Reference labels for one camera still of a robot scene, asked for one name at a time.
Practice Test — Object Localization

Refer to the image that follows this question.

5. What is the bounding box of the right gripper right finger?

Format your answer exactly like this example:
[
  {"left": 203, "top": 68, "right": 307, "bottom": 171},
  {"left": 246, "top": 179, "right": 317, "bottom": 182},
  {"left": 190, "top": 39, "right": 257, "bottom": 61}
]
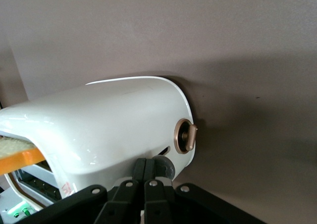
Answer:
[{"left": 145, "top": 158, "right": 268, "bottom": 224}]

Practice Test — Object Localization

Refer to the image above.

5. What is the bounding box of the bread slice with orange crust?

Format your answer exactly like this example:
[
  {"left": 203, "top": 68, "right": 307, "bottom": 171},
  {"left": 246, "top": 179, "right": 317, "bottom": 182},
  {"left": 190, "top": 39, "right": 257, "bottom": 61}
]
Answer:
[{"left": 0, "top": 137, "right": 47, "bottom": 175}]

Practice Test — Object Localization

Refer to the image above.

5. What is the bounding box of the white toaster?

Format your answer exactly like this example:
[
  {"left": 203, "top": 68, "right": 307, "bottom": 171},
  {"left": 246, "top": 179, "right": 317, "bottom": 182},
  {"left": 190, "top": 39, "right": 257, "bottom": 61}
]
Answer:
[{"left": 0, "top": 75, "right": 197, "bottom": 209}]

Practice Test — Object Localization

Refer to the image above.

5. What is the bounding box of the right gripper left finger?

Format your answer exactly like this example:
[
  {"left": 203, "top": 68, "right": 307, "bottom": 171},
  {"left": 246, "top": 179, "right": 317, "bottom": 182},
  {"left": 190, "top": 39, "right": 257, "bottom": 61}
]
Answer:
[{"left": 14, "top": 158, "right": 148, "bottom": 224}]

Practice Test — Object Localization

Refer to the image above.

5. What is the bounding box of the bronze toaster dial knob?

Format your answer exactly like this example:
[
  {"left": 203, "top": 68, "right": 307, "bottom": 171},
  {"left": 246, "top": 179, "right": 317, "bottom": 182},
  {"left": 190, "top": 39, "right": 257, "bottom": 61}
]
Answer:
[{"left": 174, "top": 118, "right": 198, "bottom": 154}]

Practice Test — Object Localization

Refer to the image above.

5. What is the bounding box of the brown table cover mat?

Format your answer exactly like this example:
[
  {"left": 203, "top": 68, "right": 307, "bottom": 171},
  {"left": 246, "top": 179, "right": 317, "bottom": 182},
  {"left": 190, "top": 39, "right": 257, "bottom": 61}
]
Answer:
[{"left": 0, "top": 0, "right": 317, "bottom": 224}]

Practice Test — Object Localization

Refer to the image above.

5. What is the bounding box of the grey toaster lever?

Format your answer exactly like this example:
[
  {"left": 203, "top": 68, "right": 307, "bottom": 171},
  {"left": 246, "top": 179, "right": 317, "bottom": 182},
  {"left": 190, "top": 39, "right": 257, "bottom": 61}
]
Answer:
[{"left": 152, "top": 155, "right": 176, "bottom": 182}]

